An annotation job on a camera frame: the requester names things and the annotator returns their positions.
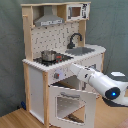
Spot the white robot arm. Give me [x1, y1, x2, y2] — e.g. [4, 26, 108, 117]
[70, 63, 128, 107]

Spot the wooden toy kitchen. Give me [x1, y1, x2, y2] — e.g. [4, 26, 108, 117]
[22, 2, 105, 128]

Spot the black toy stovetop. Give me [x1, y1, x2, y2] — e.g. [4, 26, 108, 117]
[35, 53, 71, 67]

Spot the right red stove knob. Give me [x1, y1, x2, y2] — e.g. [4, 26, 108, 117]
[54, 73, 60, 79]

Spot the grey toy sink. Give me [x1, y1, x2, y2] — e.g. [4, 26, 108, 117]
[66, 47, 94, 56]

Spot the small metal pot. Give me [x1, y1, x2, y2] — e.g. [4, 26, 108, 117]
[41, 50, 57, 61]

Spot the black toy faucet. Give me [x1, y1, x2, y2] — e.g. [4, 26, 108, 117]
[66, 32, 83, 50]

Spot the grey range hood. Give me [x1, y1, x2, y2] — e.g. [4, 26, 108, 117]
[35, 5, 64, 27]

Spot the white toy microwave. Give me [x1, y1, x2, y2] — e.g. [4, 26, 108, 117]
[67, 4, 89, 21]

